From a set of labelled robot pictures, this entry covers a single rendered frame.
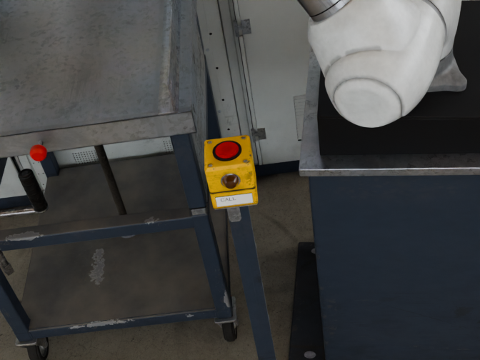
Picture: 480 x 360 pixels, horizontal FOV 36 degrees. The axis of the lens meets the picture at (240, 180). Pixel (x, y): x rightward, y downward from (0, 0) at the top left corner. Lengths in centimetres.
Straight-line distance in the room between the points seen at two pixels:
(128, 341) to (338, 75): 124
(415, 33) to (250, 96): 113
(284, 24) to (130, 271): 81
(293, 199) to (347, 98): 128
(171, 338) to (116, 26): 89
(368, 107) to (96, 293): 113
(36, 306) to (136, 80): 80
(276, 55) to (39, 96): 82
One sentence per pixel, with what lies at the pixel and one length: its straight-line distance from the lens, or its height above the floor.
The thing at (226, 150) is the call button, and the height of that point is 91.
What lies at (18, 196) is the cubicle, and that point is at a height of 5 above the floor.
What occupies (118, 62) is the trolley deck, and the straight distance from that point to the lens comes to 161.
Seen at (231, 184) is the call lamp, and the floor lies 87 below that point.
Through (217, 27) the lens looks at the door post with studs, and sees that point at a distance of 212.
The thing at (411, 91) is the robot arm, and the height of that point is 102.
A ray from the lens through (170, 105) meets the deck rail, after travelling 145.
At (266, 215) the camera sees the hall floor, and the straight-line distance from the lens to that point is 236.
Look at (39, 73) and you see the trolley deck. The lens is 166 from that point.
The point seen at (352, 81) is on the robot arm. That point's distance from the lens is 112.
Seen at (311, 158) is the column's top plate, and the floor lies 75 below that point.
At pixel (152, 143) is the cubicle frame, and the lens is 238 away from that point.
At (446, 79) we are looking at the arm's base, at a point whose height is 86.
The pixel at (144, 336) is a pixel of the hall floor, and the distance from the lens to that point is 215.
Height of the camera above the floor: 172
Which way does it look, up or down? 44 degrees down
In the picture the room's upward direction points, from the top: 10 degrees counter-clockwise
